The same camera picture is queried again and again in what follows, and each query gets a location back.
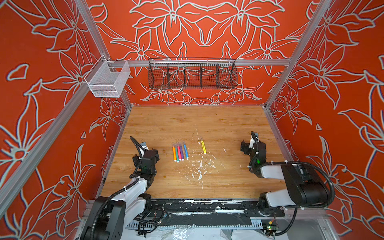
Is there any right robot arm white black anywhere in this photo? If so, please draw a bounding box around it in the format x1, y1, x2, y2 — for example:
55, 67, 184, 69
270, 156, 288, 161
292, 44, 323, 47
240, 132, 336, 216

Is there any yellow pen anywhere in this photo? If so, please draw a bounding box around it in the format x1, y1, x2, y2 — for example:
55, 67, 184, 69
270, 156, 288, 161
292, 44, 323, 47
200, 138, 207, 155

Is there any orange pen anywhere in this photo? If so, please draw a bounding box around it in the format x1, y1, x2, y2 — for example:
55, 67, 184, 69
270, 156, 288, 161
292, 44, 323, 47
172, 143, 178, 162

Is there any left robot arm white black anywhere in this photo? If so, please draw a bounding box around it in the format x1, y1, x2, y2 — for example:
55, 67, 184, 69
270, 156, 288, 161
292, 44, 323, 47
80, 137, 166, 240

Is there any white cable duct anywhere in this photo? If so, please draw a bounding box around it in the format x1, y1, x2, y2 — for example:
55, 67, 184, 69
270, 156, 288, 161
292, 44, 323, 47
125, 219, 263, 231

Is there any blue pen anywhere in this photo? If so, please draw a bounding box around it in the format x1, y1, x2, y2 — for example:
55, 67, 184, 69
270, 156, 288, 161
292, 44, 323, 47
183, 142, 189, 160

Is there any green pen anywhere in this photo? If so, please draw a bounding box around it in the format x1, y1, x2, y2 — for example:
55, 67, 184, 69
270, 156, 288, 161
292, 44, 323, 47
174, 145, 180, 163

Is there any black wire basket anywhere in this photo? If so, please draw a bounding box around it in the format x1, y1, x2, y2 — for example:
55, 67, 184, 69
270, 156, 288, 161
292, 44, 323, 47
148, 58, 238, 90

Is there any pink pen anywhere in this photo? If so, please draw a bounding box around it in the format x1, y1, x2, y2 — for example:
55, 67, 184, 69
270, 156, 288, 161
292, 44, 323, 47
177, 143, 182, 161

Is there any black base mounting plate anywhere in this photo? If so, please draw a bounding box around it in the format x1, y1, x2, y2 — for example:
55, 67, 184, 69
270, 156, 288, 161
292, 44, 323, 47
151, 199, 285, 218

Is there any white wire basket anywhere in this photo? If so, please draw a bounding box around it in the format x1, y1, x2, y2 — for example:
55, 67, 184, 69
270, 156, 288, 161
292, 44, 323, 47
84, 56, 131, 98

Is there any purple pen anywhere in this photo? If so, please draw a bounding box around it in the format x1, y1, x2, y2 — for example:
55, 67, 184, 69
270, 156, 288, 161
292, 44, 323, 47
179, 143, 185, 161

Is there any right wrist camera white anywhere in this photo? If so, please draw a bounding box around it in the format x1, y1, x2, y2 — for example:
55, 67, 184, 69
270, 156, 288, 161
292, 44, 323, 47
250, 131, 259, 148

